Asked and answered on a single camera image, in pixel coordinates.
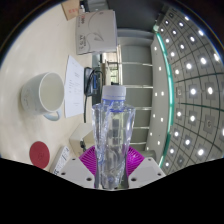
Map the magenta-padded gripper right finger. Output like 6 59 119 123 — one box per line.
126 146 167 190

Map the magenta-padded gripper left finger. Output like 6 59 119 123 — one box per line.
57 146 98 190

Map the clear plastic water bottle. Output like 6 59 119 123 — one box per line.
91 84 137 191

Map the black stapler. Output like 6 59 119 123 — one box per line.
79 139 88 151

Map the flat round red coaster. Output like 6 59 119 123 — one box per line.
29 140 51 170

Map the white paper sheet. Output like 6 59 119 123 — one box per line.
64 54 85 119

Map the black desk phone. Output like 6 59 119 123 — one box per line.
83 66 104 124

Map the white ceramic mug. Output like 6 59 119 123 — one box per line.
20 71 65 122

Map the group of ceiling lights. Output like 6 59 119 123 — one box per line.
146 9 224 171

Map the white printed carton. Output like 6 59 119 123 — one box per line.
75 9 118 56

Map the flat brown cardboard piece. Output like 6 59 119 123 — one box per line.
61 0 82 22

